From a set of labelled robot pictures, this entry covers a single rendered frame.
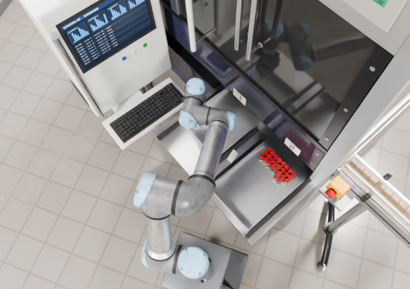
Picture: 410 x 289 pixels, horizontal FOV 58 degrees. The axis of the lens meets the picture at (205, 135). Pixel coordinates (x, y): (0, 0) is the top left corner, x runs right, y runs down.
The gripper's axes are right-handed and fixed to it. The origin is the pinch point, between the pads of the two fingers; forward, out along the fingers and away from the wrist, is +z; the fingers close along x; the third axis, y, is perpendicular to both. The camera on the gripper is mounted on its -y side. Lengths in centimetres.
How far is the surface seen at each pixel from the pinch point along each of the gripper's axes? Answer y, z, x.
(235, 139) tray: 17.9, 5.3, 9.0
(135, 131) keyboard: -21.0, 10.5, -24.9
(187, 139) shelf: 2.1, 5.4, -8.8
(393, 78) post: 58, -80, 21
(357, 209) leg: 79, 26, 35
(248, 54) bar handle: 15, -53, 15
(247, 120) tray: 14.0, 5.4, 20.2
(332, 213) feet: 74, 82, 45
